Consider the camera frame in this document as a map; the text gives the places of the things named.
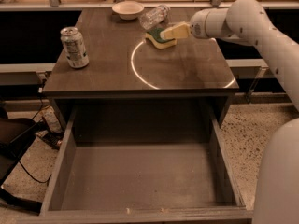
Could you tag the clear plastic water bottle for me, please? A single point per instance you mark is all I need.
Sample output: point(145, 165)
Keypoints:
point(154, 17)

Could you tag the white ceramic bowl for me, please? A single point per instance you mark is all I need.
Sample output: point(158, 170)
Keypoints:
point(128, 10)

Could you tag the open grey drawer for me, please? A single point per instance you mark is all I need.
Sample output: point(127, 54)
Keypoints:
point(126, 162)

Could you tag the silver 7up soda can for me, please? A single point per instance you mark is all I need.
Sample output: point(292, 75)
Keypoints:
point(74, 47)

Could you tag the grey cabinet with top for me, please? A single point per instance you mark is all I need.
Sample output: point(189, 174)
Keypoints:
point(131, 92)

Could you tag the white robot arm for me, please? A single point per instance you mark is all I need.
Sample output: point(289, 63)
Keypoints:
point(277, 193)

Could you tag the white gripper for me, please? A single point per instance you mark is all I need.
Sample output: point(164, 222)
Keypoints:
point(197, 26)

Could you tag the black chair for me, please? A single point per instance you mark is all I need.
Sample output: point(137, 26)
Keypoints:
point(16, 136)

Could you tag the green and yellow sponge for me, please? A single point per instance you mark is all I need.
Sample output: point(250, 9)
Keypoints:
point(154, 37)

